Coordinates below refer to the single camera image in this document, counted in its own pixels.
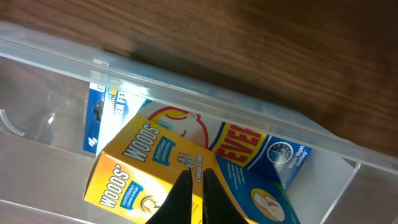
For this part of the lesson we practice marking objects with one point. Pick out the yellow cough syrup box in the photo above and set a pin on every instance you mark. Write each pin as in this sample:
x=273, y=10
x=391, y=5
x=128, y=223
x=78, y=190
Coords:
x=134, y=173

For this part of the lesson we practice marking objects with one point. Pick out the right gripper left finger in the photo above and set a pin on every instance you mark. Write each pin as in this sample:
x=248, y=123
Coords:
x=177, y=208

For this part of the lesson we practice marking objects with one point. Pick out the clear plastic container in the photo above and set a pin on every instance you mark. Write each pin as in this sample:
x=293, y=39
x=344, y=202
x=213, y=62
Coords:
x=51, y=90

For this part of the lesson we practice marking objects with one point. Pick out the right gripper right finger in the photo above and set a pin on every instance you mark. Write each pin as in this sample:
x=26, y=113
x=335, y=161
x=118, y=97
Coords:
x=217, y=206

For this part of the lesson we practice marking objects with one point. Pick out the blue fever patch box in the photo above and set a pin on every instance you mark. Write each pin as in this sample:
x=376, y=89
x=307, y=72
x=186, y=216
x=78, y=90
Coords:
x=260, y=166

